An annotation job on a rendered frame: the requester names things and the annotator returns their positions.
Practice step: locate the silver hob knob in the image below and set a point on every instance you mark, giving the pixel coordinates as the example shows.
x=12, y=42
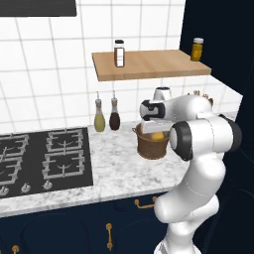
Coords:
x=25, y=188
x=3, y=190
x=47, y=185

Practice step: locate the tall navy cabinet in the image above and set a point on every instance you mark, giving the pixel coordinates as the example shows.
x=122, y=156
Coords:
x=218, y=29

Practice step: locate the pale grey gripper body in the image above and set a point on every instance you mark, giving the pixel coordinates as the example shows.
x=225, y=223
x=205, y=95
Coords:
x=155, y=126

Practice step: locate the navy cabinet door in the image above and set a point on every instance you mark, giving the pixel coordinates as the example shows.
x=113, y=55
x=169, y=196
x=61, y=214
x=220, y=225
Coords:
x=139, y=234
x=63, y=233

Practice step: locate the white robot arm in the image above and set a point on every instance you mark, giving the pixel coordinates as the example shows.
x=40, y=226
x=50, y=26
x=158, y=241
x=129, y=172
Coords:
x=198, y=158

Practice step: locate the yellow round fruit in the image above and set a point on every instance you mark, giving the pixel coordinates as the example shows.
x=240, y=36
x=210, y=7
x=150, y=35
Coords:
x=158, y=136

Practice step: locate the black gas hob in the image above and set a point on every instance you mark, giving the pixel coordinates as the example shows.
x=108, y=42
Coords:
x=36, y=158

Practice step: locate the yellow jar with white lid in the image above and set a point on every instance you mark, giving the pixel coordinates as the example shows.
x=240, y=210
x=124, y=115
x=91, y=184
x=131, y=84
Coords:
x=196, y=51

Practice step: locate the black lidded spice jar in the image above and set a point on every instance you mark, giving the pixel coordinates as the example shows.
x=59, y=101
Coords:
x=119, y=56

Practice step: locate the brown woven basket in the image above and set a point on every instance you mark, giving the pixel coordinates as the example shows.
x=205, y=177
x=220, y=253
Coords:
x=151, y=149

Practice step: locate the dark brown vinegar bottle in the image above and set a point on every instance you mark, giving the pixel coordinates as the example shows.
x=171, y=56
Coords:
x=114, y=119

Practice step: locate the navy drawer front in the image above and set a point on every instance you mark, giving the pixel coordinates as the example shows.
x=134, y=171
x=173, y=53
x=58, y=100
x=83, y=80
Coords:
x=127, y=206

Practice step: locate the dark range hood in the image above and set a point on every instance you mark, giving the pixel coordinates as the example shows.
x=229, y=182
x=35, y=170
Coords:
x=36, y=7

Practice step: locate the wooden wall shelf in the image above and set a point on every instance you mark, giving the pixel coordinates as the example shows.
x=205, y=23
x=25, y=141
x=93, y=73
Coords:
x=149, y=66

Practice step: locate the yellow-green oil bottle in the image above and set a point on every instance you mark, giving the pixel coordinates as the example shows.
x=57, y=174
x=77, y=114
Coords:
x=99, y=120

